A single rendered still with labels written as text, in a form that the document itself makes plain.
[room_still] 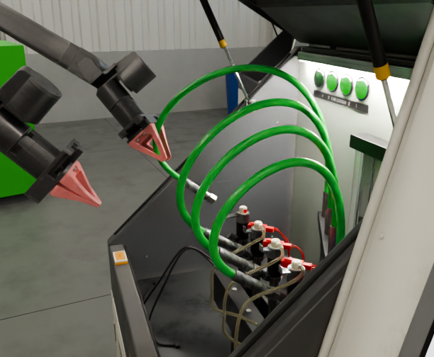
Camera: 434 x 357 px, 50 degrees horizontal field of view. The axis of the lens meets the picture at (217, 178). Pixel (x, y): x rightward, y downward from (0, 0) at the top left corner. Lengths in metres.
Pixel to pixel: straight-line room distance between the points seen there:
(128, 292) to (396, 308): 0.64
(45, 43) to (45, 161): 0.43
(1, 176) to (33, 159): 3.51
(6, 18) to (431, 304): 1.00
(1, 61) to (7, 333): 2.19
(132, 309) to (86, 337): 1.55
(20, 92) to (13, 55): 3.37
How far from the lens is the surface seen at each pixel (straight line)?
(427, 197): 0.59
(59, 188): 0.75
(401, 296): 0.61
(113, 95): 1.02
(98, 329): 2.60
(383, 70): 0.65
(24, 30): 1.15
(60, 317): 2.74
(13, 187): 4.30
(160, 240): 1.32
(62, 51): 1.09
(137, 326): 0.98
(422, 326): 0.59
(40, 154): 0.75
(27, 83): 0.73
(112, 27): 7.49
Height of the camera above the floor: 1.53
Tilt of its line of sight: 19 degrees down
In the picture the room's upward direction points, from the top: straight up
